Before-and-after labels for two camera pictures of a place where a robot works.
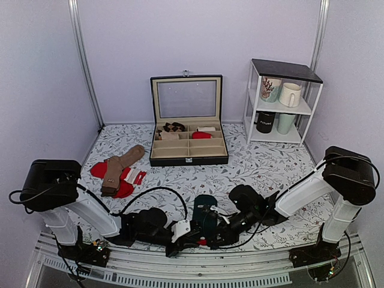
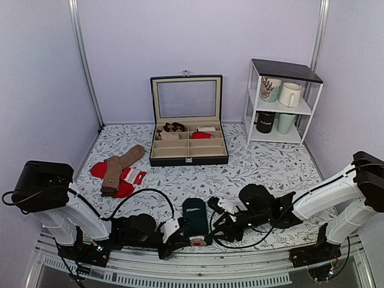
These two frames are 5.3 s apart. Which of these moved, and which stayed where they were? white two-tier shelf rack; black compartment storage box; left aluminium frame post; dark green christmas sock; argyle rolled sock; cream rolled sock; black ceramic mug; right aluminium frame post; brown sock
Moved: dark green christmas sock
Stayed: black ceramic mug; argyle rolled sock; black compartment storage box; white two-tier shelf rack; cream rolled sock; brown sock; left aluminium frame post; right aluminium frame post
